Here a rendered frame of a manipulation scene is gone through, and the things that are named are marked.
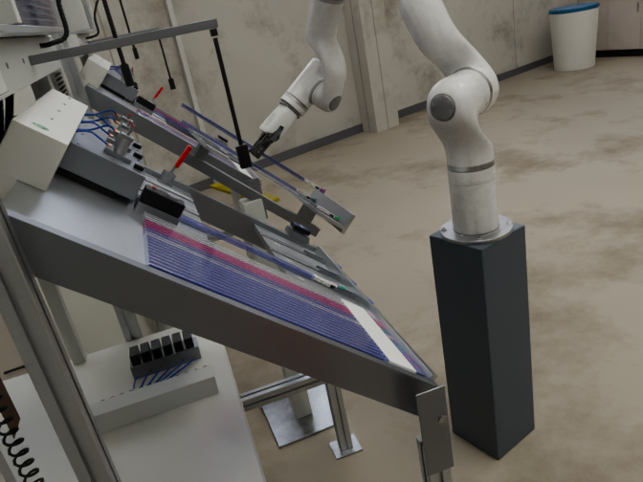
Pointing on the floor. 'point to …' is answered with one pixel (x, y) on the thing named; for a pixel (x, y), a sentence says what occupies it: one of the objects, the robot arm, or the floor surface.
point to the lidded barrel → (574, 35)
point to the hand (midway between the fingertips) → (257, 149)
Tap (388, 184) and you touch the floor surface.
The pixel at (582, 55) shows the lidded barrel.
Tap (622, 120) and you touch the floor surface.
